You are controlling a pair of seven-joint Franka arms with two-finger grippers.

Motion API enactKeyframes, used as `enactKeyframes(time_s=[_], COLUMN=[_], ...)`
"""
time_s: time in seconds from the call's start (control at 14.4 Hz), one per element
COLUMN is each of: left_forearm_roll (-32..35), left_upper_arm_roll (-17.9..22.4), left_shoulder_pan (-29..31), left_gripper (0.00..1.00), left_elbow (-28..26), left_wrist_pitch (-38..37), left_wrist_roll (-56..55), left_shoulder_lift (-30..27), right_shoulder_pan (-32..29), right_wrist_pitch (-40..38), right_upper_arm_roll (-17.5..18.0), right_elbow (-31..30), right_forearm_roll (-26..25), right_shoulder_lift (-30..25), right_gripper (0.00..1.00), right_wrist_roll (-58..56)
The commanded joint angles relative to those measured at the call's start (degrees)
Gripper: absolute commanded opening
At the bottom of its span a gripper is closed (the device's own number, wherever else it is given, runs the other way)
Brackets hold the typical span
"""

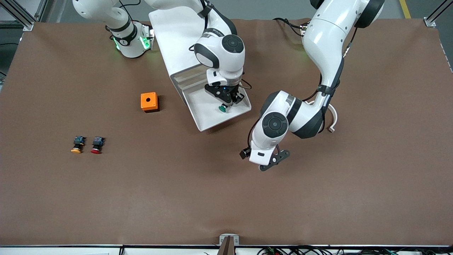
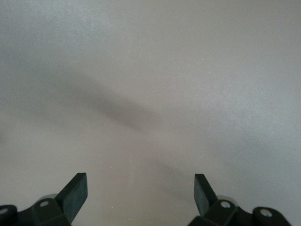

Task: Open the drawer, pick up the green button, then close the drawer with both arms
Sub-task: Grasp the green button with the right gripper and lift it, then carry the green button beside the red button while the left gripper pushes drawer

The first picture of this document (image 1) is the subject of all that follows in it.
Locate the orange button box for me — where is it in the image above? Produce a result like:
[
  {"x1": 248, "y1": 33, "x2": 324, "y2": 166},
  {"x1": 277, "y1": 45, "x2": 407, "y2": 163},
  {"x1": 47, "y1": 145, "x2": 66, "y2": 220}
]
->
[{"x1": 141, "y1": 92, "x2": 160, "y2": 113}]

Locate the red push button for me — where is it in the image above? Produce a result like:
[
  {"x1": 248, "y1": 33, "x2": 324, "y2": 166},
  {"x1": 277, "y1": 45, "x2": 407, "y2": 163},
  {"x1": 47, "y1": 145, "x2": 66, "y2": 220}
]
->
[{"x1": 90, "y1": 136, "x2": 105, "y2": 154}]

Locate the yellow push button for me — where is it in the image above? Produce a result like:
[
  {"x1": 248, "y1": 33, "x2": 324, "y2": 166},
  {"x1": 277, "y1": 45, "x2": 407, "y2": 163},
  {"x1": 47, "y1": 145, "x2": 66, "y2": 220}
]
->
[{"x1": 70, "y1": 136, "x2": 86, "y2": 154}]

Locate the white curved bracket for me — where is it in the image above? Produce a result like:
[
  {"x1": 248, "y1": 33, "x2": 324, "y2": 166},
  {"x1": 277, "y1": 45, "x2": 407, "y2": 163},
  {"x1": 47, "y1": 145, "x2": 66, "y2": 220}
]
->
[{"x1": 304, "y1": 100, "x2": 338, "y2": 133}]

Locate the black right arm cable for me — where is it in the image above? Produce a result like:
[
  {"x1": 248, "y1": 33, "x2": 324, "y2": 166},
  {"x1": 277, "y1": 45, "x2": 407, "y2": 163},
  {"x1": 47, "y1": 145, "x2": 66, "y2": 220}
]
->
[{"x1": 189, "y1": 0, "x2": 217, "y2": 51}]

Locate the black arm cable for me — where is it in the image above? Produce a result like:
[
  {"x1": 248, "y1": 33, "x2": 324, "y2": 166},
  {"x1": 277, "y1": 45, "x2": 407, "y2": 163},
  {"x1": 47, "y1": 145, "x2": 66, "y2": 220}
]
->
[
  {"x1": 189, "y1": 0, "x2": 217, "y2": 51},
  {"x1": 311, "y1": 27, "x2": 359, "y2": 104}
]

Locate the grey metal camera bracket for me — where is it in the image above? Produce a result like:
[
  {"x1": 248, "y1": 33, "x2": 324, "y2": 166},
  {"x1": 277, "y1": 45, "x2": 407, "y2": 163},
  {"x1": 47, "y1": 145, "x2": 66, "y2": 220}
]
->
[{"x1": 218, "y1": 234, "x2": 240, "y2": 255}]

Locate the black left base cable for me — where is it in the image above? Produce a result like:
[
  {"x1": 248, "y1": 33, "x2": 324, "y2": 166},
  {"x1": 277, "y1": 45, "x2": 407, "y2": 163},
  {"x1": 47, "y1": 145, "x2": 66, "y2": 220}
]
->
[{"x1": 273, "y1": 17, "x2": 306, "y2": 36}]

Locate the black base cable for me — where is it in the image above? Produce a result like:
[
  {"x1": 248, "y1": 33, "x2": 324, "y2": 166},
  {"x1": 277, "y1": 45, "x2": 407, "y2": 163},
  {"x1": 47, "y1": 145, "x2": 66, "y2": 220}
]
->
[
  {"x1": 273, "y1": 17, "x2": 306, "y2": 36},
  {"x1": 119, "y1": 0, "x2": 142, "y2": 22}
]

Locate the black right base cable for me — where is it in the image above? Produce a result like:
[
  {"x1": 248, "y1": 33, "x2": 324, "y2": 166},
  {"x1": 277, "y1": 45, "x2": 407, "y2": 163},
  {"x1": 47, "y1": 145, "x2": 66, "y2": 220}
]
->
[{"x1": 119, "y1": 0, "x2": 142, "y2": 22}]

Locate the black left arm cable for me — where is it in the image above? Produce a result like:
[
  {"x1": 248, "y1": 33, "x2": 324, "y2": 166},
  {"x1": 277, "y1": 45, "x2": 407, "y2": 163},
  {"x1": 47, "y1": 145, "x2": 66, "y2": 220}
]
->
[{"x1": 311, "y1": 27, "x2": 359, "y2": 104}]

